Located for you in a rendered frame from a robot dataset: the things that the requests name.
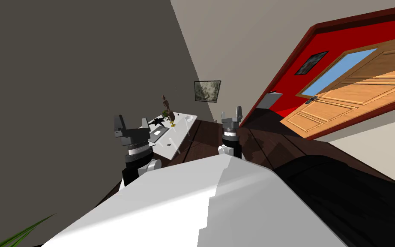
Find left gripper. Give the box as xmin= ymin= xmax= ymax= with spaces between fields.
xmin=114 ymin=114 xmax=152 ymax=148

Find grey box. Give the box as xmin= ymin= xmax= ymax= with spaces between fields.
xmin=256 ymin=90 xmax=284 ymax=110

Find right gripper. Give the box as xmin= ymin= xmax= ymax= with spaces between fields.
xmin=221 ymin=106 xmax=244 ymax=133

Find grey framed wall picture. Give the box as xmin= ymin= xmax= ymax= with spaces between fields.
xmin=194 ymin=80 xmax=222 ymax=103

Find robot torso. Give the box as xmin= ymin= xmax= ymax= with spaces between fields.
xmin=41 ymin=153 xmax=348 ymax=247

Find wooden panelled door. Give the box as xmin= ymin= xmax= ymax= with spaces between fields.
xmin=279 ymin=33 xmax=395 ymax=139

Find wood framed window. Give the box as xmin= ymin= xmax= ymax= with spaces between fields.
xmin=295 ymin=48 xmax=380 ymax=99

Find dark wall picture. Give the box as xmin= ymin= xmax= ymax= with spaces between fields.
xmin=293 ymin=50 xmax=329 ymax=76

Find white desk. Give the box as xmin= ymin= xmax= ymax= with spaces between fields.
xmin=147 ymin=94 xmax=198 ymax=161

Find green plant leaves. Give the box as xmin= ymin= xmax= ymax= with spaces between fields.
xmin=0 ymin=213 xmax=57 ymax=247

